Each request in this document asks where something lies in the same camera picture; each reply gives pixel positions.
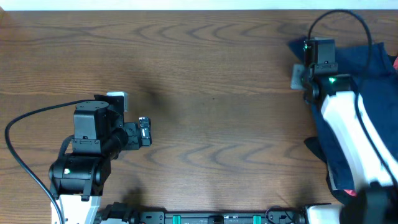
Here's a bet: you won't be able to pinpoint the dark navy shorts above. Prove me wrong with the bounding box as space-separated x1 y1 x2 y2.
288 38 397 190

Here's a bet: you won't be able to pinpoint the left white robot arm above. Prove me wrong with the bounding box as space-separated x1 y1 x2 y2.
49 97 152 223

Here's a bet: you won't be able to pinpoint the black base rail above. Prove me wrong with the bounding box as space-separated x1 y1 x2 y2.
93 202 343 224

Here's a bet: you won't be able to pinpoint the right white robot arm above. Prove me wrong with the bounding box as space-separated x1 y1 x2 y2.
302 38 397 223

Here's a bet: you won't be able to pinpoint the red garment in pile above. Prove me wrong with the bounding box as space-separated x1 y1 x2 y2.
392 57 398 70

